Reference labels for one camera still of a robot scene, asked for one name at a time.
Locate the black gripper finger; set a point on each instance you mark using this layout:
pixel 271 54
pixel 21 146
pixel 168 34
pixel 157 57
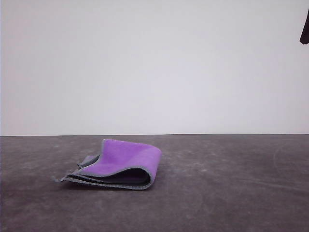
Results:
pixel 305 33

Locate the grey table cloth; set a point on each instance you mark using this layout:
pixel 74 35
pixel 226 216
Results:
pixel 154 210

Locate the purple towel with grey hem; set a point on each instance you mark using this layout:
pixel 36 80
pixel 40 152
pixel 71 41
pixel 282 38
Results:
pixel 130 159

